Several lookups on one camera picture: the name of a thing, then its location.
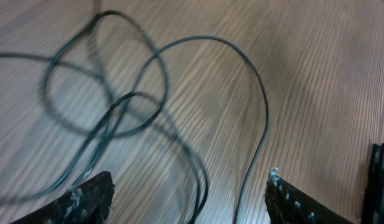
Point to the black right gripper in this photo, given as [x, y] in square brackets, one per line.
[373, 203]

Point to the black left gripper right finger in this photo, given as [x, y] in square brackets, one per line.
[288, 205]

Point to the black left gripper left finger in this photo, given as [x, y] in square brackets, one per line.
[89, 203]

